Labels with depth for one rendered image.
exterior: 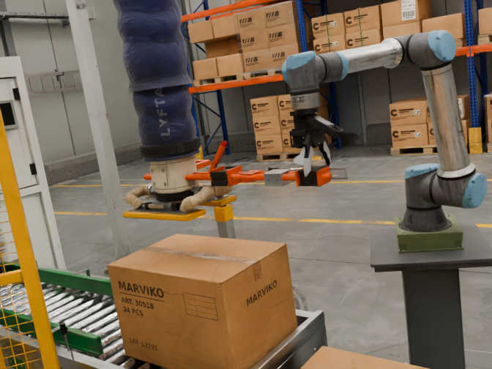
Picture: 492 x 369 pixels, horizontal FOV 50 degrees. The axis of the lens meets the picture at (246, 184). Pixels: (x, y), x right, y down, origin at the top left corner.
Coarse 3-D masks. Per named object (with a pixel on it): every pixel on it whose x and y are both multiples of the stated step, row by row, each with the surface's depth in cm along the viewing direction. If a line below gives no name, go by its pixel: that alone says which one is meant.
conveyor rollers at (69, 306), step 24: (0, 288) 325; (24, 288) 319; (48, 288) 312; (72, 288) 305; (24, 312) 281; (48, 312) 281; (72, 312) 273; (96, 312) 273; (120, 336) 240; (120, 360) 217
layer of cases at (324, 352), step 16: (320, 352) 199; (336, 352) 197; (352, 352) 196; (304, 368) 190; (320, 368) 188; (336, 368) 187; (352, 368) 185; (368, 368) 184; (384, 368) 182; (400, 368) 181; (416, 368) 180
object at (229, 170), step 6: (216, 168) 188; (222, 168) 190; (228, 168) 191; (234, 168) 184; (240, 168) 186; (210, 174) 184; (216, 174) 183; (222, 174) 181; (228, 174) 181; (216, 180) 184; (222, 180) 183; (228, 180) 181; (228, 186) 182
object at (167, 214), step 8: (144, 208) 202; (168, 208) 196; (176, 208) 191; (192, 208) 191; (128, 216) 200; (136, 216) 198; (144, 216) 195; (152, 216) 193; (160, 216) 190; (168, 216) 188; (176, 216) 185; (184, 216) 183; (192, 216) 184
